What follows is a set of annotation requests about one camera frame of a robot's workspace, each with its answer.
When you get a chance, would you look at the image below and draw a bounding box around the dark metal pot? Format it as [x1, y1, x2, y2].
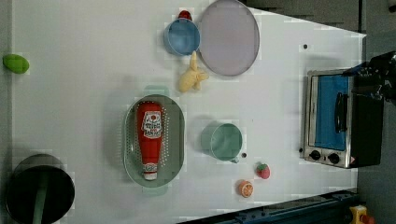
[6, 154, 75, 224]

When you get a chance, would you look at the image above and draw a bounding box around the red ketchup bottle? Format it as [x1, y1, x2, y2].
[136, 102, 163, 181]

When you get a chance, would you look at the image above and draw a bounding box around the toy orange slice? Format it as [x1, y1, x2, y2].
[238, 180, 254, 198]

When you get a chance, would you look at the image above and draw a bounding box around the green mug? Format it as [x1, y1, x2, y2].
[201, 121, 243, 163]

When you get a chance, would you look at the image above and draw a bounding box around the green toy vegetable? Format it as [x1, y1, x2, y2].
[3, 54, 30, 74]

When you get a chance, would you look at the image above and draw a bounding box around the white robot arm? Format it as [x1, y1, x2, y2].
[342, 51, 396, 103]

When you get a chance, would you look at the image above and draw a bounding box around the large grey round plate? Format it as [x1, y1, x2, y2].
[200, 0, 260, 76]

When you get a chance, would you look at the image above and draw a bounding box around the toy strawberry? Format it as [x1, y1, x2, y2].
[256, 163, 271, 179]

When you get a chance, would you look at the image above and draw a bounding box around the red toy fruit behind cup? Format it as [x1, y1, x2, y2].
[178, 10, 192, 21]

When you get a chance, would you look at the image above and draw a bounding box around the silver black toaster oven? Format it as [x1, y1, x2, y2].
[301, 70, 384, 169]

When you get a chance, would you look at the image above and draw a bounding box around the yellow red clamp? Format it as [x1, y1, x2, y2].
[349, 205, 375, 224]

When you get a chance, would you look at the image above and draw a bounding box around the blue metal frame rail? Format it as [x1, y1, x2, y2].
[179, 190, 360, 224]

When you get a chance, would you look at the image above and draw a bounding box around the blue cup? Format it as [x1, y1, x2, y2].
[163, 18, 201, 56]

